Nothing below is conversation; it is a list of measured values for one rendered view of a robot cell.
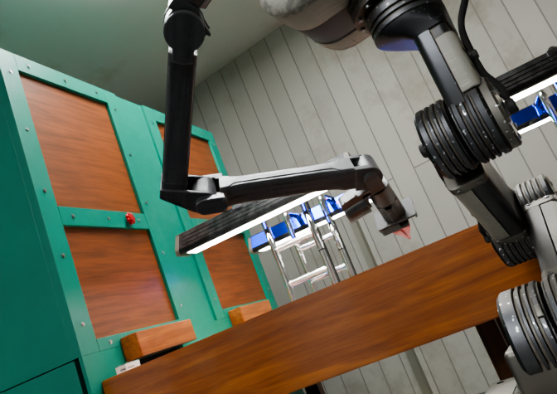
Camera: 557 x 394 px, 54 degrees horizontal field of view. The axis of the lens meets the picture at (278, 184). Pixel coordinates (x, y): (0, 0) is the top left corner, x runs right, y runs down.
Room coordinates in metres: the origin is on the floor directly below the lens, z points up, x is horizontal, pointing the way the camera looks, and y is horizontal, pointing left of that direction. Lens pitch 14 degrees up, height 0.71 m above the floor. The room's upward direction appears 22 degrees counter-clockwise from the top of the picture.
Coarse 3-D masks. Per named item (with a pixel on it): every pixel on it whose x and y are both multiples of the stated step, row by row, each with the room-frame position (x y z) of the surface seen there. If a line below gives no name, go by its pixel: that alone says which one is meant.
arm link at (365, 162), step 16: (336, 160) 1.24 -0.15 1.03; (352, 160) 1.25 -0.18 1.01; (368, 160) 1.23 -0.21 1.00; (208, 176) 1.22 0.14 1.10; (224, 176) 1.20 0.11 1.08; (240, 176) 1.20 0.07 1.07; (256, 176) 1.20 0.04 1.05; (272, 176) 1.20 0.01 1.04; (288, 176) 1.20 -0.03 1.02; (304, 176) 1.20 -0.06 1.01; (320, 176) 1.21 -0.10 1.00; (336, 176) 1.21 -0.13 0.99; (352, 176) 1.22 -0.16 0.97; (224, 192) 1.17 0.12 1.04; (240, 192) 1.19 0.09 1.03; (256, 192) 1.20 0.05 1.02; (272, 192) 1.21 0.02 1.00; (288, 192) 1.22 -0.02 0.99; (304, 192) 1.23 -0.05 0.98; (208, 208) 1.17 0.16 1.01; (224, 208) 1.17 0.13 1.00
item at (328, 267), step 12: (240, 204) 1.62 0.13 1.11; (300, 204) 1.74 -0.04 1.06; (312, 216) 1.74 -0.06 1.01; (264, 228) 1.78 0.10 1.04; (312, 228) 1.74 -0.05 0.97; (300, 240) 1.76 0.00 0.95; (276, 252) 1.78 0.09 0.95; (324, 252) 1.74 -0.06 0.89; (324, 264) 1.74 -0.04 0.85; (288, 276) 1.79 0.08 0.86; (300, 276) 1.77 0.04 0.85; (312, 276) 1.76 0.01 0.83; (336, 276) 1.74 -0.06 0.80; (288, 288) 1.78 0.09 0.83
